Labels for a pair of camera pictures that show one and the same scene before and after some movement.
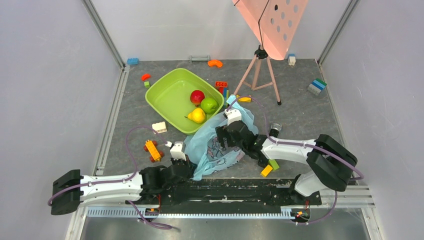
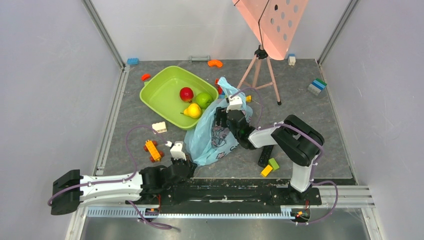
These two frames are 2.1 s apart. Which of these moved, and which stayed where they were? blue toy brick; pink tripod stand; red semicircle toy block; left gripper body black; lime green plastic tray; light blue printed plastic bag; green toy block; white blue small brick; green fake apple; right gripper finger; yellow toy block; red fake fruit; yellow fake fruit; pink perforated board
Moved: lime green plastic tray; red fake fruit; light blue printed plastic bag; yellow fake fruit; right gripper finger; green fake apple
Stayed: pink perforated board; green toy block; white blue small brick; left gripper body black; blue toy brick; yellow toy block; red semicircle toy block; pink tripod stand
